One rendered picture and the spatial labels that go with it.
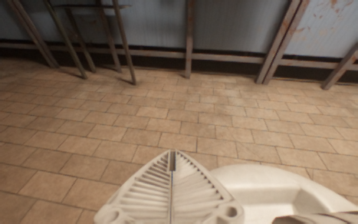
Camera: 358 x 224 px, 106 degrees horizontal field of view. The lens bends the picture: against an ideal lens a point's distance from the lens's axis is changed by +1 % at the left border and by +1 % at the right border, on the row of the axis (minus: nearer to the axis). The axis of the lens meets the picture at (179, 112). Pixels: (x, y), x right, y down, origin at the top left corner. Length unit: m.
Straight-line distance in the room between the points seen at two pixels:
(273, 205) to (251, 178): 0.10
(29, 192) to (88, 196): 0.30
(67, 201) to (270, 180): 0.87
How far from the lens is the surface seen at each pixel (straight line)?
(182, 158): 0.16
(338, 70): 1.90
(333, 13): 1.68
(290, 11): 1.47
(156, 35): 1.49
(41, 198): 1.02
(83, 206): 0.89
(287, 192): 0.52
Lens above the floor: 0.76
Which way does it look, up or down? 43 degrees down
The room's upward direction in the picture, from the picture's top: straight up
